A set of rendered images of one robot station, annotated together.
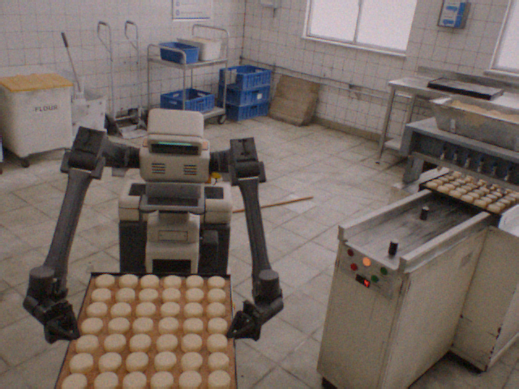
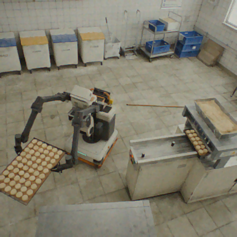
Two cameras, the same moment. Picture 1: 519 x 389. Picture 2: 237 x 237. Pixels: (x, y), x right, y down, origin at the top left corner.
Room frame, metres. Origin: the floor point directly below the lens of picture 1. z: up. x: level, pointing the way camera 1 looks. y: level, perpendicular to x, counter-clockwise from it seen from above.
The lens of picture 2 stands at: (0.26, -1.00, 2.75)
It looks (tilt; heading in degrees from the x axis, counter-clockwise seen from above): 42 degrees down; 27
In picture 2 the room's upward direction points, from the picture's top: 6 degrees clockwise
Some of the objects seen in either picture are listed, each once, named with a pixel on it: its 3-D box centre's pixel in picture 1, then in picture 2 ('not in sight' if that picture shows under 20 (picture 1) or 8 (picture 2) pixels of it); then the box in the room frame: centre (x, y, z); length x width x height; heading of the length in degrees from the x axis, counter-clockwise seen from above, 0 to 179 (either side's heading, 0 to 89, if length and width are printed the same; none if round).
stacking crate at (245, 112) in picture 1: (242, 107); (185, 51); (6.54, 0.28, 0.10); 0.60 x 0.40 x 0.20; 140
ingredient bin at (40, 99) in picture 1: (30, 115); (91, 47); (4.42, 2.12, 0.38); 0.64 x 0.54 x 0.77; 50
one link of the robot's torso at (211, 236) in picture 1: (186, 257); (89, 129); (1.94, 0.29, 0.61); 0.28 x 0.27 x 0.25; 98
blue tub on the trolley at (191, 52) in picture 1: (178, 53); (156, 25); (5.64, 1.00, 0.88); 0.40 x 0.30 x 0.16; 56
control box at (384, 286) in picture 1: (367, 269); (133, 158); (1.73, -0.48, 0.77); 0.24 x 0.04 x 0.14; 45
